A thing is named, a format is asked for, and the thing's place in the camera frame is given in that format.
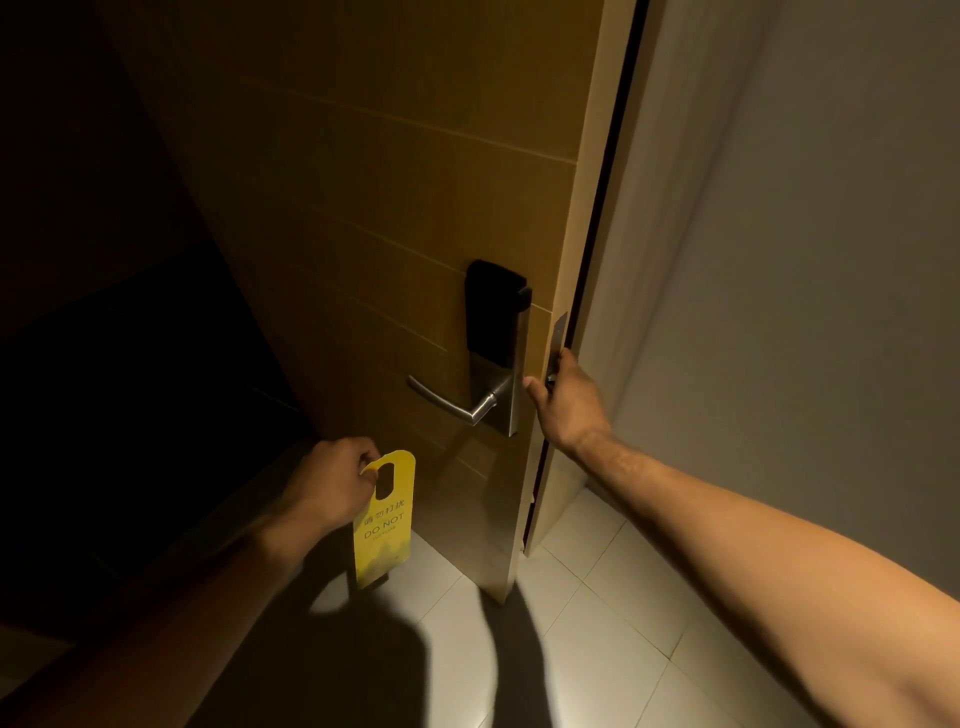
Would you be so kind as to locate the person's right hand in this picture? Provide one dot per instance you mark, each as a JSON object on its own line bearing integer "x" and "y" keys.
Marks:
{"x": 574, "y": 409}

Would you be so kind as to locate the person's left hand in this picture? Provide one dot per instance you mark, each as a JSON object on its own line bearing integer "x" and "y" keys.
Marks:
{"x": 330, "y": 480}

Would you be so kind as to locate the person's right thumb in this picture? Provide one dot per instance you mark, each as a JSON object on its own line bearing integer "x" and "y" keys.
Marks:
{"x": 538, "y": 395}

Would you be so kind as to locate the person's left fingers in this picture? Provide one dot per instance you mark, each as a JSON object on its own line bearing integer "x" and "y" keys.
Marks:
{"x": 364, "y": 459}

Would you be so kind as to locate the yellow door hanger sign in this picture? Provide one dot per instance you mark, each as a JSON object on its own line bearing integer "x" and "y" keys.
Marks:
{"x": 384, "y": 525}

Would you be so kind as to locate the wooden door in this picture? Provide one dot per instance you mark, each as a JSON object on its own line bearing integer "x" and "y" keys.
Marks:
{"x": 405, "y": 225}

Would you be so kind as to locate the person's left forearm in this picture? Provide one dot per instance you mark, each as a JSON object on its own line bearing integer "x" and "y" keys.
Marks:
{"x": 150, "y": 622}

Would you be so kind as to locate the person's right forearm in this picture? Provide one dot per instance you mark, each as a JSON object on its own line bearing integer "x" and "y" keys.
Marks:
{"x": 772, "y": 570}

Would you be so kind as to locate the metal door latch plate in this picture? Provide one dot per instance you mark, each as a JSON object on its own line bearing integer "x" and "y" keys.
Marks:
{"x": 558, "y": 341}

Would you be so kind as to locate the black electronic door lock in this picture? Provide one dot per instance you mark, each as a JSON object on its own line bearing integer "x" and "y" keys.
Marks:
{"x": 495, "y": 337}

